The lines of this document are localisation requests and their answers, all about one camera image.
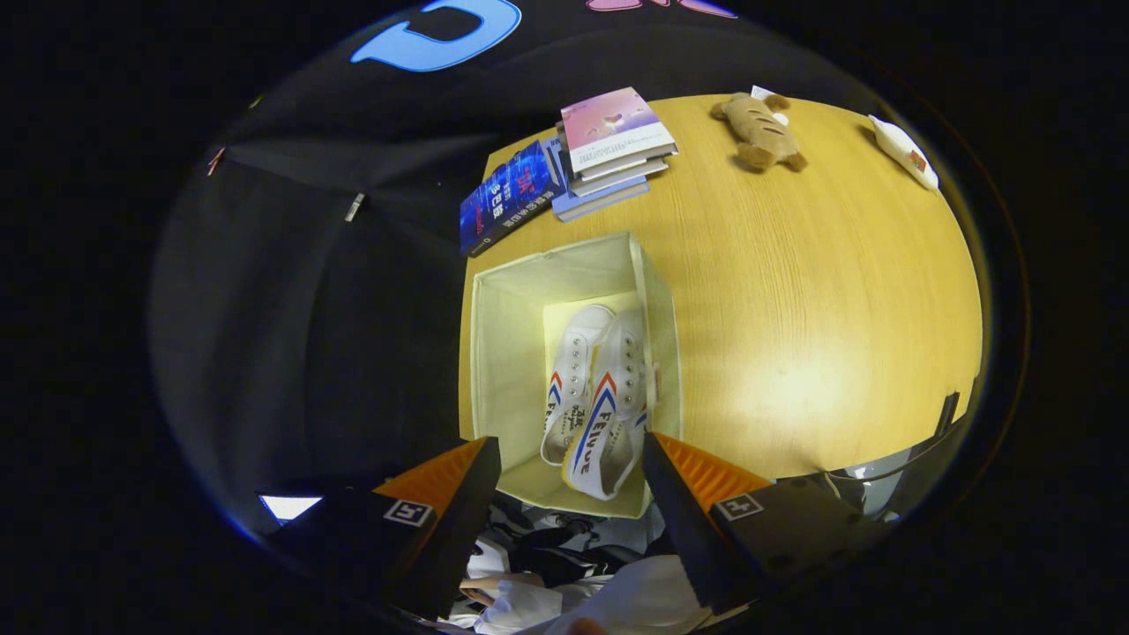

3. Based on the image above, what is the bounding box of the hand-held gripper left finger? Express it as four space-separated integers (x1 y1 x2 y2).
265 436 503 621

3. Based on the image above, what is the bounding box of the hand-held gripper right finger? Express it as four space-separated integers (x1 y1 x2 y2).
641 430 892 614

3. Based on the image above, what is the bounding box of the white canvas shoe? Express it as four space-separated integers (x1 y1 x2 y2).
562 309 658 502
540 304 618 467

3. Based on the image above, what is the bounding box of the person's body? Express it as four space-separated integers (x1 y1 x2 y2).
450 551 751 635

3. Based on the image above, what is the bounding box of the lit computer monitor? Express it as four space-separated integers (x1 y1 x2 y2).
258 494 324 523

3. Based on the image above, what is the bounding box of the black backdrop cloth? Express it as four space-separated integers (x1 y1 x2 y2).
150 0 883 539

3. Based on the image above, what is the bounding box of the pale blue book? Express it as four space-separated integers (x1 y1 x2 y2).
542 137 651 223

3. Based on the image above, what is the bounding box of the dark blue book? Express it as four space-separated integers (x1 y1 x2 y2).
459 139 567 258

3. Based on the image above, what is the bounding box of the grey paperback book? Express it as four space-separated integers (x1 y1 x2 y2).
573 146 671 184
573 159 669 198

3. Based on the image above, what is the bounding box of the brown plush toy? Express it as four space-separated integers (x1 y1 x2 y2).
711 92 808 173

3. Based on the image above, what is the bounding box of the pink cover book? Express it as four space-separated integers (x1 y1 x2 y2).
560 86 678 176

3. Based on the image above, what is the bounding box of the white plush toy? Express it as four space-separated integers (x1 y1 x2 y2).
869 115 941 191

